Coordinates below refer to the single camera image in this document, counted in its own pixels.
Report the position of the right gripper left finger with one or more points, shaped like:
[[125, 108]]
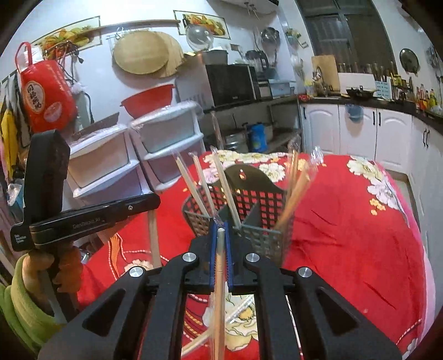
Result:
[[141, 316]]

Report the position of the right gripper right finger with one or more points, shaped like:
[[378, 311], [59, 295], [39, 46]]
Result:
[[299, 315]]

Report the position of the wooden chopstick pair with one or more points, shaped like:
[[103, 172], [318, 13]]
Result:
[[153, 232]]

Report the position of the white kitchen cabinets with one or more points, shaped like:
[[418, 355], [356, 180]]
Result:
[[399, 142]]

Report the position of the dark kitchen window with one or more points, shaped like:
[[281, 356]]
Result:
[[351, 31]]

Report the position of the orange gloved left hand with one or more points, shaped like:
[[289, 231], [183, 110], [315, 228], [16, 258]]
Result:
[[67, 280]]

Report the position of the loose wrapped chopstick on cloth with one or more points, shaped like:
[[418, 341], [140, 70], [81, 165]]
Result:
[[203, 329]]

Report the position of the grey plastic utensil caddy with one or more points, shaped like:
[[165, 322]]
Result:
[[259, 203]]

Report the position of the white plastic drawer unit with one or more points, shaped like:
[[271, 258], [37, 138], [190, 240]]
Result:
[[104, 166]]

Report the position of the chopstick in caddy left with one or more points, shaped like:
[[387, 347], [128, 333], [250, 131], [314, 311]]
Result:
[[192, 187]]

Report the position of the chopstick in caddy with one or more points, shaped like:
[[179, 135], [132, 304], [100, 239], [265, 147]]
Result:
[[192, 187], [298, 183]]

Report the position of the chopstick in caddy right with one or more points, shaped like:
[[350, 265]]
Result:
[[298, 183]]

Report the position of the red floral tablecloth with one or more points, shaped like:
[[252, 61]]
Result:
[[344, 229]]

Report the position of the red plastic bag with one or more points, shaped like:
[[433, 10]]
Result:
[[48, 100]]

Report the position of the blue water jug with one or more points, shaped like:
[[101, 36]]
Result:
[[257, 138]]

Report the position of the red plastic basin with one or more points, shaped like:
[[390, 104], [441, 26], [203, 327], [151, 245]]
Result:
[[148, 101]]

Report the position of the black microwave oven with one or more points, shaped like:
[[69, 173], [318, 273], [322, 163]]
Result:
[[232, 84]]

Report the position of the round bamboo tray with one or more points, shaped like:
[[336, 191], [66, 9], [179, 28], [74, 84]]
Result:
[[150, 53]]

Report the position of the black wok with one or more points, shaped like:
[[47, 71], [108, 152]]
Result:
[[360, 94]]

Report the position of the wooden cutting board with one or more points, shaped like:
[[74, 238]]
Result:
[[328, 67]]

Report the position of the hanging pot lid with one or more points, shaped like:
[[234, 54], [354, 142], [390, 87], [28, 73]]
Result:
[[409, 61]]

